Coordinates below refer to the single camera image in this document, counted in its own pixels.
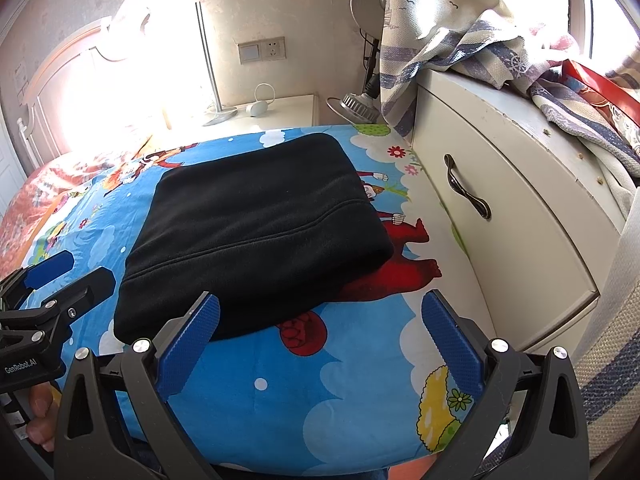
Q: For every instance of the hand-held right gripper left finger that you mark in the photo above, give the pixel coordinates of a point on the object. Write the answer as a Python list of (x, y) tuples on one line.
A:
[(192, 340)]

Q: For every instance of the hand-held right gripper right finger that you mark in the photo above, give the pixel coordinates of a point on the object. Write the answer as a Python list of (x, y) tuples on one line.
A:
[(450, 345)]

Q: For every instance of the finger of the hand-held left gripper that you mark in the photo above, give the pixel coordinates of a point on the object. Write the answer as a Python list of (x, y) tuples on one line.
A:
[(50, 266), (85, 287)]

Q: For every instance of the black pants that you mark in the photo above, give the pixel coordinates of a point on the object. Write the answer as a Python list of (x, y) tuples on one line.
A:
[(250, 220)]

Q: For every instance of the person's left hand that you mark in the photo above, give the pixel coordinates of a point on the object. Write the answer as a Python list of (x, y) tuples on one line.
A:
[(42, 410)]

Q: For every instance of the orange floral bedspread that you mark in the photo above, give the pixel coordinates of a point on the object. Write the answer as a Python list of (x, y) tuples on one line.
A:
[(30, 200)]

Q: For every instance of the blue cartoon printed blanket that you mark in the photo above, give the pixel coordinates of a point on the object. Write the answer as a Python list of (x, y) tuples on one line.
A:
[(350, 385)]

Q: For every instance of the cream drawer cabinet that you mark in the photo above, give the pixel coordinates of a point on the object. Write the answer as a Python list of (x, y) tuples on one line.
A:
[(525, 260)]

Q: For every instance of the white bed headboard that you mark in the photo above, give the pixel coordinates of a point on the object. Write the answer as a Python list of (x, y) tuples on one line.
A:
[(50, 90)]

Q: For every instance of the silver standing lamp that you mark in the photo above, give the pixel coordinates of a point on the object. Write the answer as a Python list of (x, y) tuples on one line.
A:
[(220, 117)]

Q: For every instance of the white nightstand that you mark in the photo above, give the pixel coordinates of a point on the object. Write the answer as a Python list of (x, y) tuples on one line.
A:
[(280, 112)]

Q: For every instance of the silver ribbed spotlight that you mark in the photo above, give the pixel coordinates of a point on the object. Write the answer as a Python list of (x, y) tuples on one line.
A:
[(350, 106)]

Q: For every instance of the red patterned box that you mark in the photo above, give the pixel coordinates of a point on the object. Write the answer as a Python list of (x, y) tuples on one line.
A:
[(590, 85)]

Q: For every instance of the printed striped curtain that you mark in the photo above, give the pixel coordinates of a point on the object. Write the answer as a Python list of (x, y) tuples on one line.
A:
[(450, 20)]

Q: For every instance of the grey round desk lamp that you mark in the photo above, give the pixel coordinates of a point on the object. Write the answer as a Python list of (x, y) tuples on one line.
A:
[(365, 0)]

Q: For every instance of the white wall papers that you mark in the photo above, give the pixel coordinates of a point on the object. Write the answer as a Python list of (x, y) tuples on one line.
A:
[(20, 77)]

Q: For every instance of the wall socket panel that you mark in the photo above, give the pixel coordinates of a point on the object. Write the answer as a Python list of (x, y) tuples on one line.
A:
[(262, 50)]

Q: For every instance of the white window frame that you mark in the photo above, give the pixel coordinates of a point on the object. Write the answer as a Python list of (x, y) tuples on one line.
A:
[(580, 10)]

